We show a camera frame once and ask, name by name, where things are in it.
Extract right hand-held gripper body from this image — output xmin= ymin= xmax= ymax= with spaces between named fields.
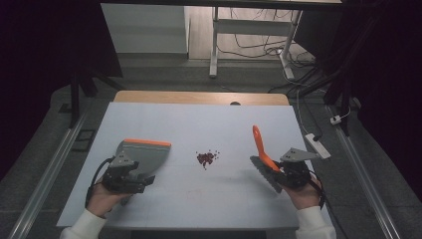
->
xmin=273 ymin=147 xmax=321 ymax=190

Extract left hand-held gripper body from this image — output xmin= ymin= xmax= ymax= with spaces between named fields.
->
xmin=101 ymin=150 xmax=147 ymax=194

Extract grey dustpan orange edge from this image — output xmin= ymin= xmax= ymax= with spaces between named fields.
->
xmin=113 ymin=138 xmax=172 ymax=206

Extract orange handled grey brush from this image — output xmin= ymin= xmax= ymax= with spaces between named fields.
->
xmin=249 ymin=124 xmax=284 ymax=194

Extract pile of red beans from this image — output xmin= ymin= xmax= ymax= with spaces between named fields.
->
xmin=195 ymin=149 xmax=221 ymax=171

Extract person's right hand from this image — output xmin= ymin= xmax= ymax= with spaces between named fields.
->
xmin=280 ymin=175 xmax=323 ymax=211

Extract person's left hand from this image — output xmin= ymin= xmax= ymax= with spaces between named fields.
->
xmin=87 ymin=180 xmax=134 ymax=219

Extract white power strip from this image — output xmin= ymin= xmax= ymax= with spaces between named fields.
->
xmin=305 ymin=132 xmax=332 ymax=160

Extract white table mat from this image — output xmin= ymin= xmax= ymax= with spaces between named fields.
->
xmin=56 ymin=102 xmax=333 ymax=231

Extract white small adapter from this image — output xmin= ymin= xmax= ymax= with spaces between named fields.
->
xmin=329 ymin=109 xmax=352 ymax=126

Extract black metal stand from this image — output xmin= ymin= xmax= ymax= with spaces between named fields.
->
xmin=67 ymin=64 xmax=117 ymax=129
xmin=268 ymin=19 xmax=386 ymax=137

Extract wooden table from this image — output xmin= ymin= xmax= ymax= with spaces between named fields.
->
xmin=113 ymin=90 xmax=291 ymax=107

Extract white cabinet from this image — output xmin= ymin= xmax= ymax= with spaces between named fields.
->
xmin=101 ymin=3 xmax=191 ymax=55

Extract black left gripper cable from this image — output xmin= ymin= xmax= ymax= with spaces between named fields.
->
xmin=85 ymin=156 xmax=115 ymax=209

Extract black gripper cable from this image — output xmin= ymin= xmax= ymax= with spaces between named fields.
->
xmin=85 ymin=156 xmax=115 ymax=209
xmin=308 ymin=169 xmax=350 ymax=239

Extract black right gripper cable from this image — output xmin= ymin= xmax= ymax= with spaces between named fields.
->
xmin=308 ymin=169 xmax=350 ymax=239

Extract black floor frame plate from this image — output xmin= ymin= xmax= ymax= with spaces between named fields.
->
xmin=71 ymin=128 xmax=98 ymax=153

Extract white power strip cable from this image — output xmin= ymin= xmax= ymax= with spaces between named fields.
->
xmin=296 ymin=89 xmax=313 ymax=135

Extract aluminium rail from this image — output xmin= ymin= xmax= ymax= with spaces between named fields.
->
xmin=325 ymin=105 xmax=403 ymax=239
xmin=7 ymin=111 xmax=90 ymax=239

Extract tangle of black floor cables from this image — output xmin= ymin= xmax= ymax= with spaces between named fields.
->
xmin=217 ymin=8 xmax=317 ymax=69

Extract white desk frame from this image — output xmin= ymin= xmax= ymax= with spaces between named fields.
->
xmin=208 ymin=6 xmax=304 ymax=81

